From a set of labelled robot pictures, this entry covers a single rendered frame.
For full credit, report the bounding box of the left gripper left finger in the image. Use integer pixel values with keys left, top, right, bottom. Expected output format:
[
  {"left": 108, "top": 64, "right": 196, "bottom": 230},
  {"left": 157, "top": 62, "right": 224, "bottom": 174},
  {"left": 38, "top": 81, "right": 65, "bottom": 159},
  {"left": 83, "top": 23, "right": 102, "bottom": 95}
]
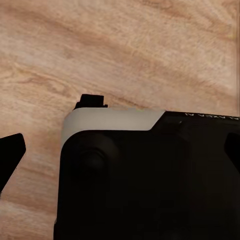
[{"left": 0, "top": 133, "right": 26, "bottom": 193}]

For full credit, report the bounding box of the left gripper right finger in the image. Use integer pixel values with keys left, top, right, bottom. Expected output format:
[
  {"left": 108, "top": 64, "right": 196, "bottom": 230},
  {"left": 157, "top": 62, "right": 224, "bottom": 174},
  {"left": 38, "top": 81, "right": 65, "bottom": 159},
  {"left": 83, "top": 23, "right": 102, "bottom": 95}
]
[{"left": 224, "top": 133, "right": 240, "bottom": 173}]

